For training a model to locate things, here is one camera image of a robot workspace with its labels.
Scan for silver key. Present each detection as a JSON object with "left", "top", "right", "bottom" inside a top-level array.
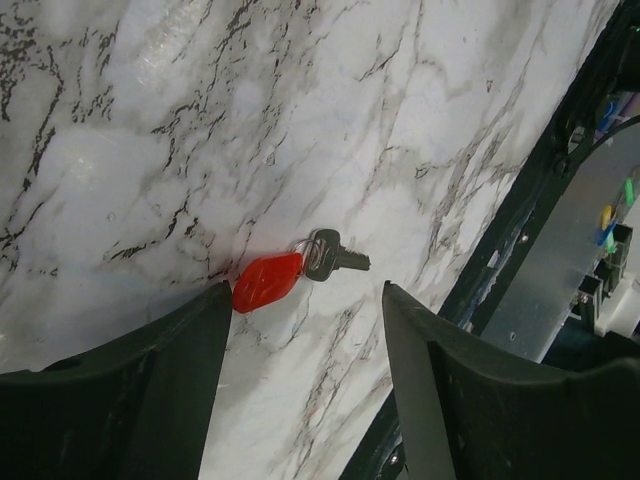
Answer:
[{"left": 304, "top": 228, "right": 371, "bottom": 282}]

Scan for red key fob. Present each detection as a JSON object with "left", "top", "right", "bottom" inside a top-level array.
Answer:
[{"left": 232, "top": 252, "right": 304, "bottom": 314}]

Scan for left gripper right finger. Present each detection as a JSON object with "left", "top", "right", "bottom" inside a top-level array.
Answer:
[{"left": 382, "top": 283, "right": 639, "bottom": 479}]

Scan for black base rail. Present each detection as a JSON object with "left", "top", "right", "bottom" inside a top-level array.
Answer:
[{"left": 343, "top": 1, "right": 639, "bottom": 479}]

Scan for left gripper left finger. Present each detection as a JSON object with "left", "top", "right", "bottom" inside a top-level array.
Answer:
[{"left": 1, "top": 282, "right": 232, "bottom": 479}]

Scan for metal keyring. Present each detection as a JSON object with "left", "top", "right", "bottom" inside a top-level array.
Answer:
[{"left": 291, "top": 238, "right": 324, "bottom": 275}]

